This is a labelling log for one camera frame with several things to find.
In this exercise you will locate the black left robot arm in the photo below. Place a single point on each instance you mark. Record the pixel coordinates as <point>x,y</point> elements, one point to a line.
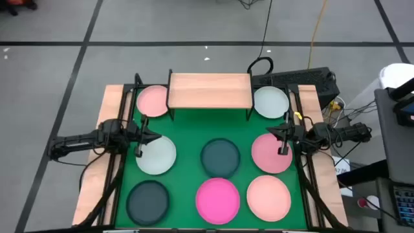
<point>74,144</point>

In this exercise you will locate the green table mat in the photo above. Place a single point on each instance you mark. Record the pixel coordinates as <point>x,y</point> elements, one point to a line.
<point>191,129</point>

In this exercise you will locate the red and white cup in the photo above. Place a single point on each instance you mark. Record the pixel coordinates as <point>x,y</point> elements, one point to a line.
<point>372,201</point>

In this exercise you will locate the black desk beam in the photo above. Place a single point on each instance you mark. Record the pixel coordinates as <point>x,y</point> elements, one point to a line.
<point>362,173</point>

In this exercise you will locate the keyboard with lit keys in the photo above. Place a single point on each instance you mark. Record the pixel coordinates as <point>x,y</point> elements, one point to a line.
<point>404,205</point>

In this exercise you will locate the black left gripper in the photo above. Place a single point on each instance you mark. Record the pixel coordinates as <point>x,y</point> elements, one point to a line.
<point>134,134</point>

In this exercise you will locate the black monitor bar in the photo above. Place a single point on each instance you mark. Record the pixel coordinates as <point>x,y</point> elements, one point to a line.
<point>401,90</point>

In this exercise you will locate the white plate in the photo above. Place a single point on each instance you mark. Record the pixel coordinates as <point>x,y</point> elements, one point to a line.
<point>158,157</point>
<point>271,102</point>

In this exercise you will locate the peach plate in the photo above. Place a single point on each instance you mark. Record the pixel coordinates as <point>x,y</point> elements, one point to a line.
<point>268,198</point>

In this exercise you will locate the yellow plug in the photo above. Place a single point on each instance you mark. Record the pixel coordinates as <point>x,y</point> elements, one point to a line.
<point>336,105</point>

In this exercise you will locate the magenta plate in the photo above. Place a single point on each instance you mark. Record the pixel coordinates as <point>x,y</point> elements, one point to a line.
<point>217,200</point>

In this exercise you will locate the rose pink plate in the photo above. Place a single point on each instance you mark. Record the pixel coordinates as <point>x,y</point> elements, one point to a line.
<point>266,155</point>

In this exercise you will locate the white bin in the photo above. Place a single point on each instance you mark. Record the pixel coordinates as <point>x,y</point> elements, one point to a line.
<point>396,74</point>

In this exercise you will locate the grey cart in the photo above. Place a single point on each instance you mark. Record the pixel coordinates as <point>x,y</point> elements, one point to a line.
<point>394,145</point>

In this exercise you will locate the white paper sheet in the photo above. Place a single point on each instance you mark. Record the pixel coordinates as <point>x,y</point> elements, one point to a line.
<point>341,165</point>

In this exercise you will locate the dark green plate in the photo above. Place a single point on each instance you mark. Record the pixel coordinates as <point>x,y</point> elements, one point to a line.
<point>220,158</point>
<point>147,203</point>

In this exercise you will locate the yellow tag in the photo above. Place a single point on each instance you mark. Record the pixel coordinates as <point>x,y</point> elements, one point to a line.
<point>298,115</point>

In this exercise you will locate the wooden shelf black frame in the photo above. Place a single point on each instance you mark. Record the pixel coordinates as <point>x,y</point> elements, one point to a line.
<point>210,90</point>

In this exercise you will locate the black tablet blue screen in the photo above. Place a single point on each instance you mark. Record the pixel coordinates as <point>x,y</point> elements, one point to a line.
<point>404,113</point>

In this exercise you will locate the black computer case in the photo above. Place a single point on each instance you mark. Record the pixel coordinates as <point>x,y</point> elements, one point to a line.
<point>300,79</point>

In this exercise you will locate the light pink plate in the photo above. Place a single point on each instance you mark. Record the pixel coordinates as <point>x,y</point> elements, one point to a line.
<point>151,101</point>

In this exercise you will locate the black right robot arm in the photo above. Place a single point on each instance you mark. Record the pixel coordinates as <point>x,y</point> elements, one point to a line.
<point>349,132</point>

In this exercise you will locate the black chair base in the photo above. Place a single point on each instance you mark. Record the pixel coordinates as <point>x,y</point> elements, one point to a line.
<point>13,8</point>

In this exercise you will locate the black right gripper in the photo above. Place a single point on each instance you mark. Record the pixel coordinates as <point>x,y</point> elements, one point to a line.
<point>295,133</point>

